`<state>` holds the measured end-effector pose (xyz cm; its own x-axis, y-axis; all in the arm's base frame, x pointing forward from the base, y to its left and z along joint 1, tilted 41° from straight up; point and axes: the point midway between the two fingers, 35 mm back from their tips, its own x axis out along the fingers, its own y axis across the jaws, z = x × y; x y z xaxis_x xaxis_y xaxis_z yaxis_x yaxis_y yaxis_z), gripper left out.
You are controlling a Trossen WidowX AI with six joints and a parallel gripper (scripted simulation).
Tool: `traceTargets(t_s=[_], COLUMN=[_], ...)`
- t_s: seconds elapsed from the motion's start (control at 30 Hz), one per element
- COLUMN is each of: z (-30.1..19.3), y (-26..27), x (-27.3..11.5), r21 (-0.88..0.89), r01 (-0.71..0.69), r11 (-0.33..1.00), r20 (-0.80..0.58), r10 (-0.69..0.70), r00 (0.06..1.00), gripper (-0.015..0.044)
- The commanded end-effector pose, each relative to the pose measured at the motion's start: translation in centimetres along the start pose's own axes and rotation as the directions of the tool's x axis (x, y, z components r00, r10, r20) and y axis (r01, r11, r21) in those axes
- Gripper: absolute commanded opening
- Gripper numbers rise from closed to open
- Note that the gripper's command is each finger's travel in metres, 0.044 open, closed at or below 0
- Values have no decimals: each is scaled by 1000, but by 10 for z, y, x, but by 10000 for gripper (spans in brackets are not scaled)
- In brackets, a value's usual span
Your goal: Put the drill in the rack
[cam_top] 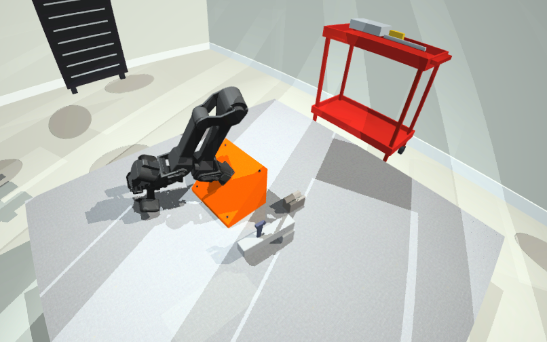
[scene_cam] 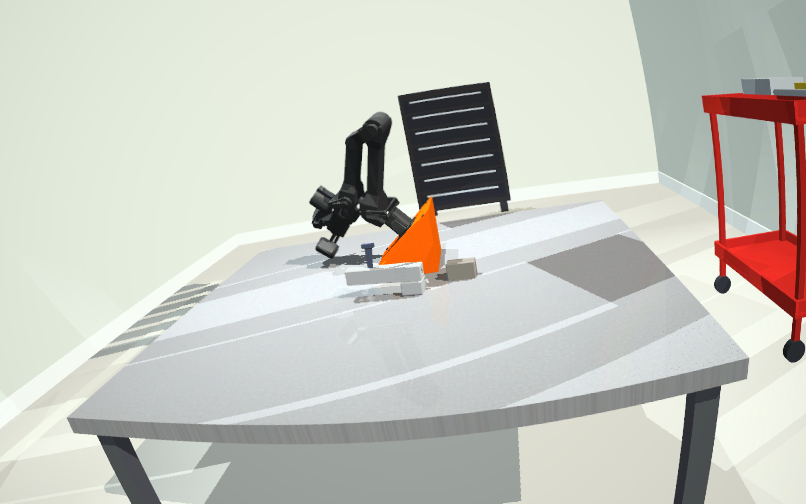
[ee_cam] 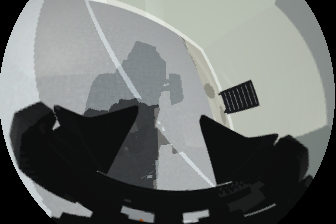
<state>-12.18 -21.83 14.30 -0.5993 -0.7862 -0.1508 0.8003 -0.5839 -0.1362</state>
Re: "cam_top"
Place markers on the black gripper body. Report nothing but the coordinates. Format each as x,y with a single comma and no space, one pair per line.
150,204

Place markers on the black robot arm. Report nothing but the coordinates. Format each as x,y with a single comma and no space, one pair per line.
231,109

